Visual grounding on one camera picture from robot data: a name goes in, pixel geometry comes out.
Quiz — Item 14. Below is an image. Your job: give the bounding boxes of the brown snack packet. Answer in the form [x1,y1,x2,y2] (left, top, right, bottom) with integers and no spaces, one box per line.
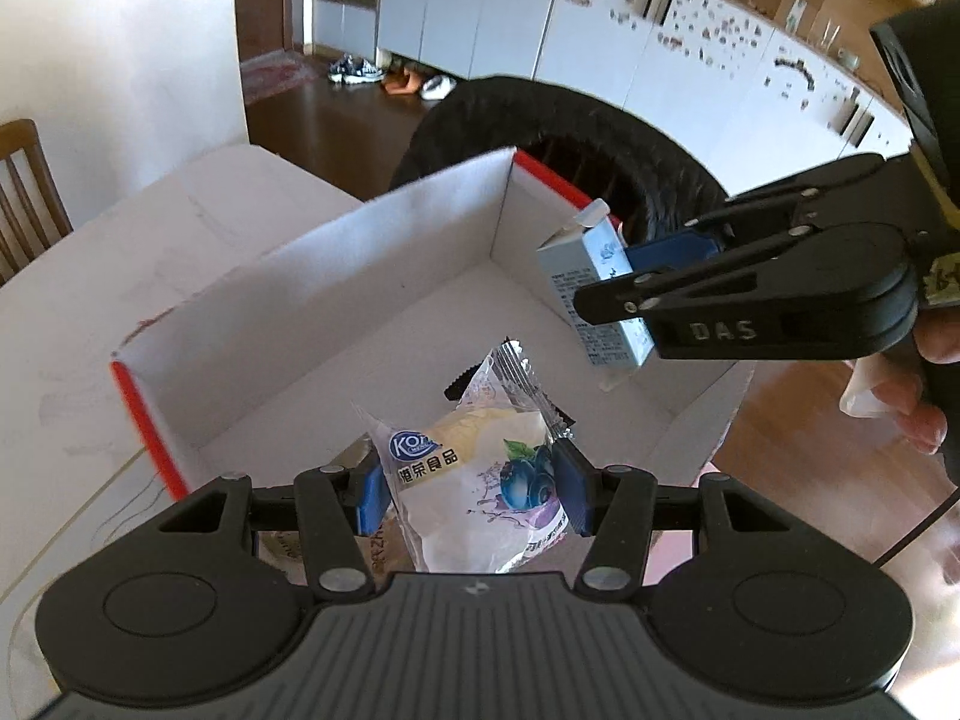
[255,526,392,595]

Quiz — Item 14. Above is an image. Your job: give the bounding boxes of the long speckled white sideboard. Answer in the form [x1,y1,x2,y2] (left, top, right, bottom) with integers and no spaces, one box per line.
[534,0,917,163]

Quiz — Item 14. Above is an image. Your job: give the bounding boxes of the small cardboard box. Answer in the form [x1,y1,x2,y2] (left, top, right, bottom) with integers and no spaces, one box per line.
[775,0,827,36]

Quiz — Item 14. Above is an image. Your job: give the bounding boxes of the pale printed desk mat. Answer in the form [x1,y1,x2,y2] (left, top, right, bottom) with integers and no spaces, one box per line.
[0,441,190,720]

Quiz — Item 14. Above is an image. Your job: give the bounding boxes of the red and white cardboard box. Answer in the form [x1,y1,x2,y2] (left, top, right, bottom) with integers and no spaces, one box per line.
[111,148,755,587]

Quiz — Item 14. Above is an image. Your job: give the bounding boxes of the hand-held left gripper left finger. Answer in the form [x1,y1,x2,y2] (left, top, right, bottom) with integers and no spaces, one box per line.
[154,454,395,606]

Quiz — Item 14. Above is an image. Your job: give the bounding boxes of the tall white cabinets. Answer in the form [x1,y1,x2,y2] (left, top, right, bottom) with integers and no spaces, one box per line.
[375,0,568,82]

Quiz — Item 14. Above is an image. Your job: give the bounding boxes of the person's right hand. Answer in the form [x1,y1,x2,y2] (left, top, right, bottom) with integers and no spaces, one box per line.
[838,307,960,457]

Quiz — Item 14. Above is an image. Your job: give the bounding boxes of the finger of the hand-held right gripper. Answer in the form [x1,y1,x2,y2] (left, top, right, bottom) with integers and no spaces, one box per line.
[573,228,812,361]
[622,153,889,280]

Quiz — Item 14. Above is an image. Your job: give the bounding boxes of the black cable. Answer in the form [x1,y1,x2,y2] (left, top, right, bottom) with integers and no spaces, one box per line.
[873,490,960,568]

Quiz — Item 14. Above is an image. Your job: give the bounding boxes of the white marble desktop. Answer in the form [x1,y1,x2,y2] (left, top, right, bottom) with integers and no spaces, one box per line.
[0,144,370,720]

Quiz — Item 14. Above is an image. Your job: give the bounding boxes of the small pale blue carton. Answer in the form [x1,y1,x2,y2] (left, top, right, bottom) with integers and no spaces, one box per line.
[536,199,658,369]

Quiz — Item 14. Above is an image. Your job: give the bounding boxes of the low white cabinet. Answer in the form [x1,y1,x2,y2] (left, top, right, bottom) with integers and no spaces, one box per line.
[311,0,380,56]

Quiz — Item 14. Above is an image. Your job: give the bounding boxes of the wooden slat chair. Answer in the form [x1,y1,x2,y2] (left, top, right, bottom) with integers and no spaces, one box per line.
[0,118,74,287]

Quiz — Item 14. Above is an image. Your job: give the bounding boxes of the blueberry bread snack packet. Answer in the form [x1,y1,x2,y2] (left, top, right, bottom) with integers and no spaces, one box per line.
[352,337,578,575]

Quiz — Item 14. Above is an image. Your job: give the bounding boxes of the reddish floor rug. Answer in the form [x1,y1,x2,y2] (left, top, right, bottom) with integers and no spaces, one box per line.
[240,49,325,104]

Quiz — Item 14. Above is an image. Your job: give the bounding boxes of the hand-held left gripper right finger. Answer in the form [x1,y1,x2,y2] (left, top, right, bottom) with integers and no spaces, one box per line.
[552,438,793,604]

